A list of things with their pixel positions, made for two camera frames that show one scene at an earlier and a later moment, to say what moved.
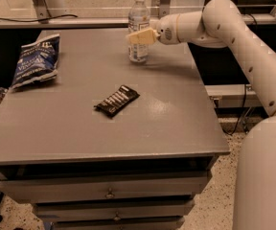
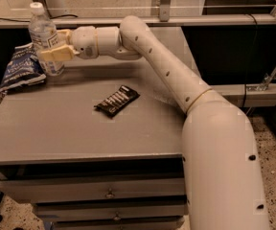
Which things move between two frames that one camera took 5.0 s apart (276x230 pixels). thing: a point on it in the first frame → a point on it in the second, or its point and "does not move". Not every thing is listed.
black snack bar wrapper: [118, 101] does not move
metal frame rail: [108, 22] does not move
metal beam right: [233, 96] does not move
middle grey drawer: [115, 211] does not move
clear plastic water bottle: [139, 19] → [42, 35]
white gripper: [167, 30] → [82, 42]
